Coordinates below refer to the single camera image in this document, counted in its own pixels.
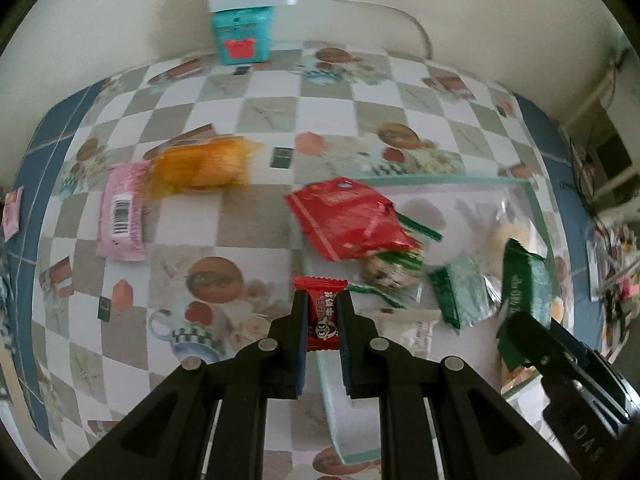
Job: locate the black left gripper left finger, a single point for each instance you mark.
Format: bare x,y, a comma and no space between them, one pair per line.
208,422

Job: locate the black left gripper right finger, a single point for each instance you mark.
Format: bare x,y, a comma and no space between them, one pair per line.
438,420

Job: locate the white printed snack packet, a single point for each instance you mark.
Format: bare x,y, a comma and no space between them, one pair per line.
412,329

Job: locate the small red candy packet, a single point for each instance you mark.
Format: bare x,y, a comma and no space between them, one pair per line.
322,333

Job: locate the pink snack packet with barcode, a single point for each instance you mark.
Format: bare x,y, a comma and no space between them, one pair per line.
120,228

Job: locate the clear bag with cream bun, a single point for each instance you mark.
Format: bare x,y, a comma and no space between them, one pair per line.
510,223

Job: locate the large red snack bag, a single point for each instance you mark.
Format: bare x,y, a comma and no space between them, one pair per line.
344,219

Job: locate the orange snack packet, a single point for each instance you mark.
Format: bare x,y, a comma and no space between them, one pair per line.
201,167

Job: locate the dark green snack box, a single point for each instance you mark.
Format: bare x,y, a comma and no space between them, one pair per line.
526,288

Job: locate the small cream pastry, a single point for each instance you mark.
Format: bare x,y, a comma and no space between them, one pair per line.
557,309

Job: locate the white tray with teal rim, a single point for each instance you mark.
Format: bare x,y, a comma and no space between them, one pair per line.
450,259

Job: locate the small green snack packet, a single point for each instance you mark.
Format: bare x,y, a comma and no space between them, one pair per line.
465,296

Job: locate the round cookie green wrapper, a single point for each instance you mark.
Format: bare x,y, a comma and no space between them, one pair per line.
398,277

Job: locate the checkered printed tablecloth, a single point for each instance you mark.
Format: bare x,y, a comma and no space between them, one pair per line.
90,333

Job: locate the small pink packet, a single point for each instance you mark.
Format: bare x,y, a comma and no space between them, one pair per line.
11,213

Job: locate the teal toy box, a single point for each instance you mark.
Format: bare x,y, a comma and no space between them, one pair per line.
243,36

